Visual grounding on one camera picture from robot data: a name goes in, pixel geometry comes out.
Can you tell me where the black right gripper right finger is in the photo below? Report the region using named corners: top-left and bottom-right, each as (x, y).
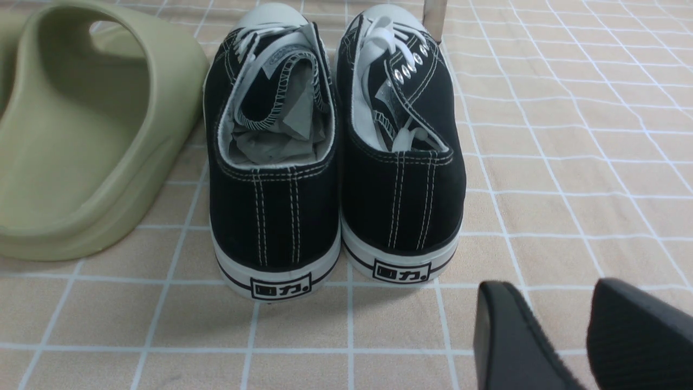
top-left (586, 277), bottom-right (692, 389)

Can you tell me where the steel shoe rack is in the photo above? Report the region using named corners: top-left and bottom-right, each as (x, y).
top-left (422, 0), bottom-right (448, 44)

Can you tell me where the black canvas sneaker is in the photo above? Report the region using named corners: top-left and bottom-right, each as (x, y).
top-left (203, 3), bottom-right (341, 303)
top-left (336, 3), bottom-right (466, 285)

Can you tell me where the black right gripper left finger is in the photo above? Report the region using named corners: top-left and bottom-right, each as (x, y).
top-left (473, 281), bottom-right (584, 389)

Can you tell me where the green foam slipper right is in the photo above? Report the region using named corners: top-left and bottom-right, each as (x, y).
top-left (2, 1), bottom-right (208, 261)

